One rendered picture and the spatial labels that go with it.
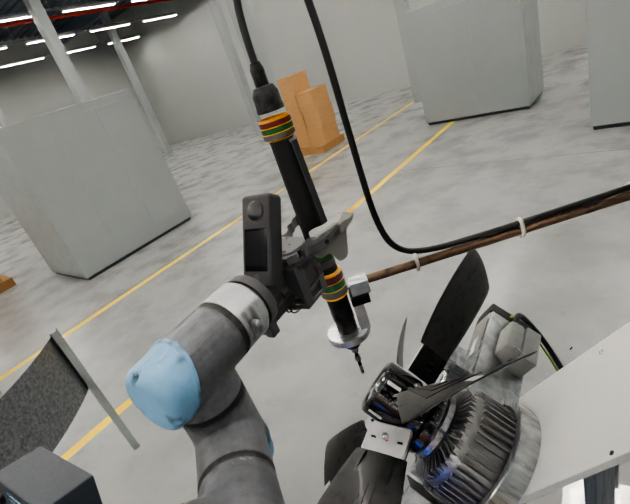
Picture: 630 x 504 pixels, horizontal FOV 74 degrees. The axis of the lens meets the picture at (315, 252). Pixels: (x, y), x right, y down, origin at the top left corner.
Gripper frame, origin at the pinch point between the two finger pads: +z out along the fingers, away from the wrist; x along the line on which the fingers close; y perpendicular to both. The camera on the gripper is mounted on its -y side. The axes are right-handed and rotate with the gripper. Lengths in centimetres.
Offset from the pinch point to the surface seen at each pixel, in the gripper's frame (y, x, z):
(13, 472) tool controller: 41, -78, -39
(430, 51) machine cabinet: 41, -207, 733
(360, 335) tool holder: 19.7, 2.9, -4.2
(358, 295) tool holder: 13.3, 3.5, -2.2
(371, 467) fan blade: 46.9, -0.6, -9.2
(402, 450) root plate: 47.1, 3.6, -4.2
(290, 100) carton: 51, -491, 695
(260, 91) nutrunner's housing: -19.2, 0.4, -4.4
